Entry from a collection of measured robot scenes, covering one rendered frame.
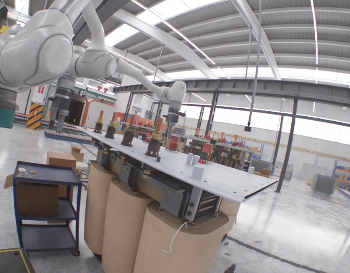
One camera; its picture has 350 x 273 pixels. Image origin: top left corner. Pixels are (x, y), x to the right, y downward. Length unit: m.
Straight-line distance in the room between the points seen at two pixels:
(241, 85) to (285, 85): 2.47
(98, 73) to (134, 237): 1.02
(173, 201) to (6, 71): 0.83
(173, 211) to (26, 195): 1.27
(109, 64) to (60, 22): 0.29
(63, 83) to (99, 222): 1.21
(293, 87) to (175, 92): 8.32
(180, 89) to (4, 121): 1.01
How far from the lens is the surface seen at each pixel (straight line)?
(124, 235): 1.26
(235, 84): 10.11
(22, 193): 1.69
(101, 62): 0.70
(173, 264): 0.96
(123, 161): 1.16
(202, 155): 1.12
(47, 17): 0.51
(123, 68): 1.09
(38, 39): 0.45
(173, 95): 1.19
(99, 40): 0.76
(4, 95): 0.64
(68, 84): 0.82
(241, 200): 0.52
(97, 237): 1.76
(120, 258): 1.40
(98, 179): 1.51
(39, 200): 1.73
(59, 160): 2.25
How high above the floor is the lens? 1.49
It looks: level
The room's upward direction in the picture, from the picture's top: 13 degrees clockwise
